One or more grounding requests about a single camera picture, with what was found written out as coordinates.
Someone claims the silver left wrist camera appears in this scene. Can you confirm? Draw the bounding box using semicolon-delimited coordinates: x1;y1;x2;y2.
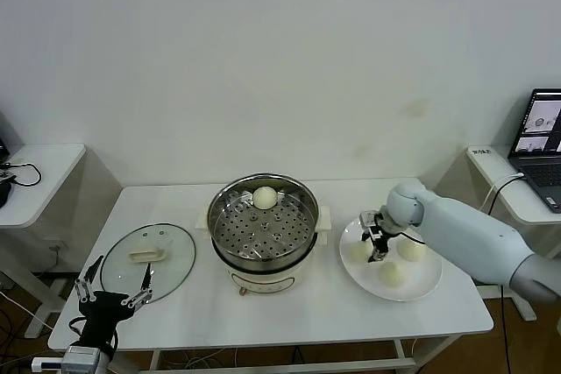
60;346;110;374

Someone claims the grey open laptop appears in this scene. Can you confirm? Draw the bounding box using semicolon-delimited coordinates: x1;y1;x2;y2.
507;89;561;215

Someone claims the cream electric cooker pot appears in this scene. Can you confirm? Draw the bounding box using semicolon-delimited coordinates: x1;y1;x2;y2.
194;205;333;299

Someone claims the white table frame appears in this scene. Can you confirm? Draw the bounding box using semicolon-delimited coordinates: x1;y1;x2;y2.
148;338;461;374

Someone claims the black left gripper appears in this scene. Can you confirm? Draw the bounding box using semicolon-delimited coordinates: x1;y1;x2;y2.
74;254;154;349

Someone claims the white steamed baozi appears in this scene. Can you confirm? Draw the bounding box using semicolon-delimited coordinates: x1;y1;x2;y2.
252;186;279;211
349;243;373;265
397;237;427;263
379;262;407;290

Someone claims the white round plate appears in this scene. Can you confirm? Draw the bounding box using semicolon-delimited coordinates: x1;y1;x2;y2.
338;213;444;303

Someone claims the white side table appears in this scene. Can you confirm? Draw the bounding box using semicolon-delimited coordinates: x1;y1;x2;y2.
0;142;89;341
464;145;561;323

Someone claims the black looped cable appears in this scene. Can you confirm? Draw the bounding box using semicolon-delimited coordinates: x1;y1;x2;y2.
0;162;42;188

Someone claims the stainless steel steamer basket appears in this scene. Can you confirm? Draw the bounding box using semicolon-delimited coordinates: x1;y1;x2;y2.
206;173;321;273

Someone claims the glass lid cream handle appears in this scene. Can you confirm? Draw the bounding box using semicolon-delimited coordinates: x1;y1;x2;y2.
99;222;197;307

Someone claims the black cable with adapter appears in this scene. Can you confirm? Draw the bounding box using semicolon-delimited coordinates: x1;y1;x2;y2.
486;175;525;374

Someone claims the white wall socket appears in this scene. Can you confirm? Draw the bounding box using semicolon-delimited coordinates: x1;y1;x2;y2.
46;237;67;261

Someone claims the white cable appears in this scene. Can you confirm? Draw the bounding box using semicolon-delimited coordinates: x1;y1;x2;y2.
481;174;525;215

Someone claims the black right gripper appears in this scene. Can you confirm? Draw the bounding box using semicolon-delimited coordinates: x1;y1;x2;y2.
360;210;398;264

